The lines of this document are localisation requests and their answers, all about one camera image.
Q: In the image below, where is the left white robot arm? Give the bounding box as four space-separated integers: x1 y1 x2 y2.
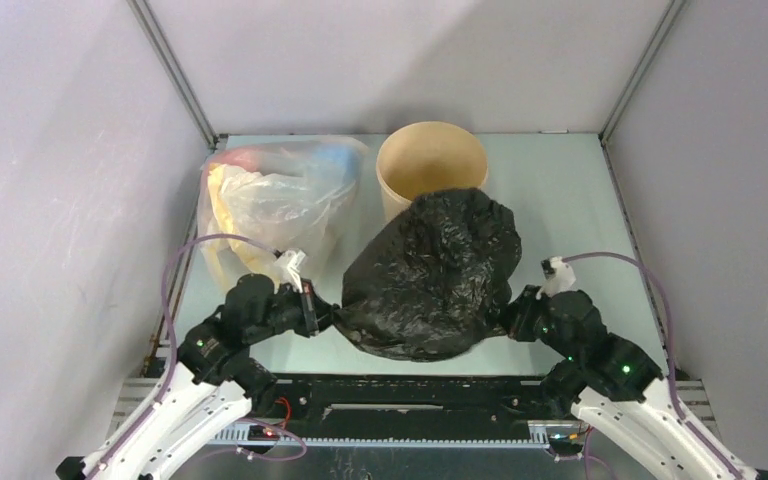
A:
55 274 338 479

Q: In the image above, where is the beige plastic trash bin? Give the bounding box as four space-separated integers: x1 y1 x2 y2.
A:
375 121 489 222

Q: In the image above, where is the aluminium frame post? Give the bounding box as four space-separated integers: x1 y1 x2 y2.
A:
127 0 219 149
599 0 689 146

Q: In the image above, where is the left aluminium frame post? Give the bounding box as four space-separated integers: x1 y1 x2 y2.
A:
127 0 219 149

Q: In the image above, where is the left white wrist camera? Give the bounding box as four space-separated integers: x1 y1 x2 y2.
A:
274 249 307 293

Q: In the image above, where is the clear plastic bag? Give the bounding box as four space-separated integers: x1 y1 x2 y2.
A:
196 136 369 292

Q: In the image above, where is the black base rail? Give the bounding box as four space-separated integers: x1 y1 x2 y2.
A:
253 374 586 446

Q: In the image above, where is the black trash bag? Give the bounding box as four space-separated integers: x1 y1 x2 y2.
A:
333 188 522 362

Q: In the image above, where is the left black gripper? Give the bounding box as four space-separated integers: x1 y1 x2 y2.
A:
245 276 344 344

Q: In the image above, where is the right aluminium frame post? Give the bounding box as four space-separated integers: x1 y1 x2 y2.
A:
599 0 689 146

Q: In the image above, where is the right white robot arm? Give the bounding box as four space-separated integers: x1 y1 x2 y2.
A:
500 285 768 479

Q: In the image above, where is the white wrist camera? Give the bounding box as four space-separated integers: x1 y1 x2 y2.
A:
274 249 307 293
536 256 576 300

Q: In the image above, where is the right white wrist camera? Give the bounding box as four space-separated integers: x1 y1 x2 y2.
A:
536 256 576 300

